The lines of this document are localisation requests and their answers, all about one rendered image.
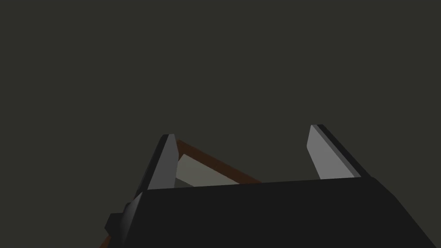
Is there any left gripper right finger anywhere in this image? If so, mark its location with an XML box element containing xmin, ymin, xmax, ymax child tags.
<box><xmin>306</xmin><ymin>124</ymin><xmax>371</xmax><ymax>180</ymax></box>

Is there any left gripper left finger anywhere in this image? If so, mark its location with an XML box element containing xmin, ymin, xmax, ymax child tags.
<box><xmin>135</xmin><ymin>133</ymin><xmax>180</xmax><ymax>199</ymax></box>

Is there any brown framed picture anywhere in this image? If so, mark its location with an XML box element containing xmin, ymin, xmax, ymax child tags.
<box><xmin>99</xmin><ymin>139</ymin><xmax>263</xmax><ymax>248</ymax></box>

